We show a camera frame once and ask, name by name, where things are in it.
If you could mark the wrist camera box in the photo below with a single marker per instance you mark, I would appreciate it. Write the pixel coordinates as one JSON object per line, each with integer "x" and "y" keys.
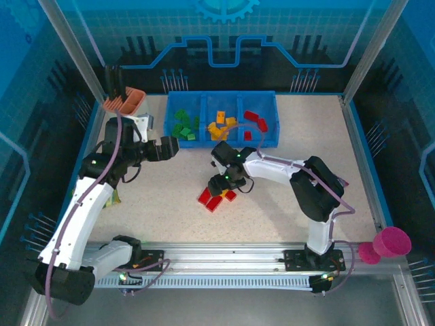
{"x": 218, "y": 167}
{"x": 144, "y": 125}

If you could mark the aluminium table side rail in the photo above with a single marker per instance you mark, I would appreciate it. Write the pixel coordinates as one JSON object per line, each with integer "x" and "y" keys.
{"x": 359, "y": 153}

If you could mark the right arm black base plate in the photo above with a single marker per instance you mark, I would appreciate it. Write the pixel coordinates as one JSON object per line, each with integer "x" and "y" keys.
{"x": 294, "y": 259}

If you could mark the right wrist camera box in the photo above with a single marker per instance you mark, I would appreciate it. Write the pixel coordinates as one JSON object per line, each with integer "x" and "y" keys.
{"x": 218, "y": 167}

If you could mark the red lego brick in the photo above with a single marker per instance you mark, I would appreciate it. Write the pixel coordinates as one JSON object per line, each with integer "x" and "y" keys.
{"x": 262, "y": 124}
{"x": 205, "y": 196}
{"x": 248, "y": 136}
{"x": 214, "y": 203}
{"x": 251, "y": 115}
{"x": 230, "y": 195}

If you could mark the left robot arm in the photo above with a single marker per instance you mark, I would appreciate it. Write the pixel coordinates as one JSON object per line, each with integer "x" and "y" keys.
{"x": 78, "y": 220}

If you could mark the green yellow snack packet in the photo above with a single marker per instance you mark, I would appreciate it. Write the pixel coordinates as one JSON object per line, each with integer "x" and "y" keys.
{"x": 113, "y": 198}

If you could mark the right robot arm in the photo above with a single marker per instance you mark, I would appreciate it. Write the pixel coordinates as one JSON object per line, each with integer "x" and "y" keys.
{"x": 272, "y": 168}

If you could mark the blue three-compartment bin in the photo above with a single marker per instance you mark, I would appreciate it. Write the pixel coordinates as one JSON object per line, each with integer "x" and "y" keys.
{"x": 190, "y": 144}

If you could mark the purple snack packet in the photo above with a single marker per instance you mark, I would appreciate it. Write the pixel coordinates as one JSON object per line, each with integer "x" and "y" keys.
{"x": 342, "y": 180}

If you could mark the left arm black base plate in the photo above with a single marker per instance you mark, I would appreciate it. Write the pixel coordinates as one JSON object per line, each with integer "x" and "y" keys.
{"x": 154, "y": 258}

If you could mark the aluminium mounting rail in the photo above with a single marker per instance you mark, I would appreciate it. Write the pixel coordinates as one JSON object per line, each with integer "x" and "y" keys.
{"x": 221, "y": 258}

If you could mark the long green lego brick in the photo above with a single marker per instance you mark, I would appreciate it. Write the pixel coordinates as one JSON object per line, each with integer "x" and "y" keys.
{"x": 177, "y": 129}
{"x": 186, "y": 120}

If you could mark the aluminium frame post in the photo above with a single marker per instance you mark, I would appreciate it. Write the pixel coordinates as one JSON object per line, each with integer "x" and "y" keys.
{"x": 71, "y": 44}
{"x": 375, "y": 44}

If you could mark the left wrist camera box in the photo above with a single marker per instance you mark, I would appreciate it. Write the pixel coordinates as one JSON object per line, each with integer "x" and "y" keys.
{"x": 144, "y": 125}

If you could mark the pink plastic cup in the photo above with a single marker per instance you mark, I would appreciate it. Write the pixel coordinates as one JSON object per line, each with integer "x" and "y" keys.
{"x": 391, "y": 242}

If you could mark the cream holder with orange top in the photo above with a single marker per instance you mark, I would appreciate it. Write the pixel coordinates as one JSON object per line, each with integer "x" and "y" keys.
{"x": 125, "y": 102}

